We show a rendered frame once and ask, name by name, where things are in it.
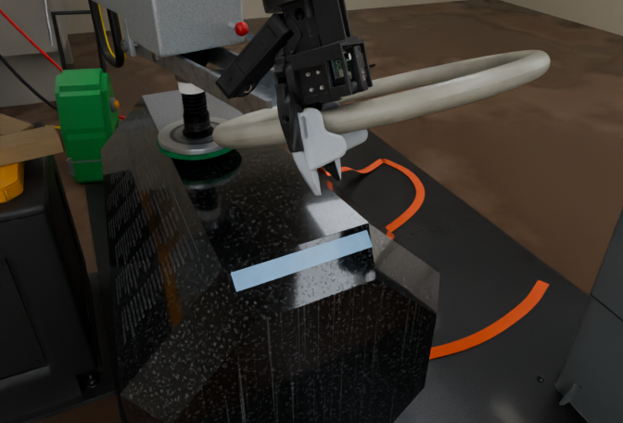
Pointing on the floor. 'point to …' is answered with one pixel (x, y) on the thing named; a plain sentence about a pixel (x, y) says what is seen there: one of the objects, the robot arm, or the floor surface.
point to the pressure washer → (84, 113)
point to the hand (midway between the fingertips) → (320, 177)
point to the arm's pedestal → (598, 344)
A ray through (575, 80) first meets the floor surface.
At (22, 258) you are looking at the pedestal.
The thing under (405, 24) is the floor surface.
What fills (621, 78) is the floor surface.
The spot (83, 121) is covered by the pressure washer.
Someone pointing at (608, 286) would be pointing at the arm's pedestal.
